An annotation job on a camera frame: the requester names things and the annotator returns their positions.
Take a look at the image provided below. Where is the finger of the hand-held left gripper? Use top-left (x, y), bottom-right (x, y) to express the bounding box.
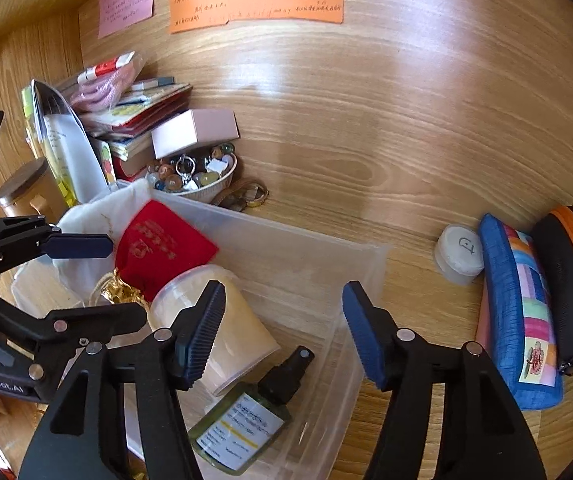
top-left (0, 282), bottom-right (148, 362)
top-left (0, 214), bottom-right (114, 281)

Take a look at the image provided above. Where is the cream plastic cup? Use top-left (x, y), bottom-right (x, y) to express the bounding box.
top-left (147, 264), bottom-right (281, 396)

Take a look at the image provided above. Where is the pink paper note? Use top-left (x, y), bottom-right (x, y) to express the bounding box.
top-left (98, 0), bottom-right (154, 39)

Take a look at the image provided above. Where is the red fabric pouch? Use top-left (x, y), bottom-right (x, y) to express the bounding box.
top-left (115, 200), bottom-right (220, 302)

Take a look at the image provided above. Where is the white squeeze tube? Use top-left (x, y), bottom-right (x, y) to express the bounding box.
top-left (31, 80), bottom-right (110, 206)

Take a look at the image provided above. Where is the pink cardboard box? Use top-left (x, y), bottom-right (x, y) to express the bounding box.
top-left (151, 109), bottom-right (240, 159)

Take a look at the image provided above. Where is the white cloth bag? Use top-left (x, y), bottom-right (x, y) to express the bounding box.
top-left (59, 180), bottom-right (154, 306)

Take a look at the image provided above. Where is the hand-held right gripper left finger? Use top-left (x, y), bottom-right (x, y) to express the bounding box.
top-left (16, 280), bottom-right (226, 480)

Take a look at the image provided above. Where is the white ceramic bowl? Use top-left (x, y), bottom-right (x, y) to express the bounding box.
top-left (149, 152), bottom-right (238, 205)

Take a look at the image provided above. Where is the gold wristwatch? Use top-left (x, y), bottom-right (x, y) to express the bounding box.
top-left (211, 178), bottom-right (270, 211)

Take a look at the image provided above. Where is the wooden desktop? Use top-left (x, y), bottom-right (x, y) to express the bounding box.
top-left (0, 0), bottom-right (573, 480)

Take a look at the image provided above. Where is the clear packet with pink cable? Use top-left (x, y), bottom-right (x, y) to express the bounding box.
top-left (59, 51), bottom-right (147, 113)

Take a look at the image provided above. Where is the stack of notebooks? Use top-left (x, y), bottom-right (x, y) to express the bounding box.
top-left (86, 77), bottom-right (193, 177)

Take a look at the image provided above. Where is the clear plastic storage bin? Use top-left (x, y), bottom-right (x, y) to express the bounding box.
top-left (11, 187), bottom-right (392, 480)

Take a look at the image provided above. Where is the brown lidded jar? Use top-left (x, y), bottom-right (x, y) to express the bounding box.
top-left (0, 157), bottom-right (64, 221)

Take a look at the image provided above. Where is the gold foil ornament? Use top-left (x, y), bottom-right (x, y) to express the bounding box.
top-left (89, 267), bottom-right (147, 311)

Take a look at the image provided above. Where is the blue patchwork pencil case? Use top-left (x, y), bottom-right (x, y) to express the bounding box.
top-left (475, 213), bottom-right (564, 412)

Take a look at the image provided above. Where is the green spray bottle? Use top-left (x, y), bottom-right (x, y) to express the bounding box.
top-left (188, 346), bottom-right (315, 476)

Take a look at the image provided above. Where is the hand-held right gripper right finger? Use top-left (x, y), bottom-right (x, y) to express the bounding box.
top-left (342, 281), bottom-right (549, 480)

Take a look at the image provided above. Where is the white bowl of beads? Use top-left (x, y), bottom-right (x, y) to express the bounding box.
top-left (145, 142), bottom-right (236, 194)

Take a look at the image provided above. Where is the black orange zip case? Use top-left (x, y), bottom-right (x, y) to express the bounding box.
top-left (531, 205), bottom-right (573, 377)

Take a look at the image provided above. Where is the orange paper note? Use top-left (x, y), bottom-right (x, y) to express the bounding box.
top-left (168, 0), bottom-right (344, 35)

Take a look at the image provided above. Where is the small white round jar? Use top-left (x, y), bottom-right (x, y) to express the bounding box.
top-left (435, 224), bottom-right (485, 287)

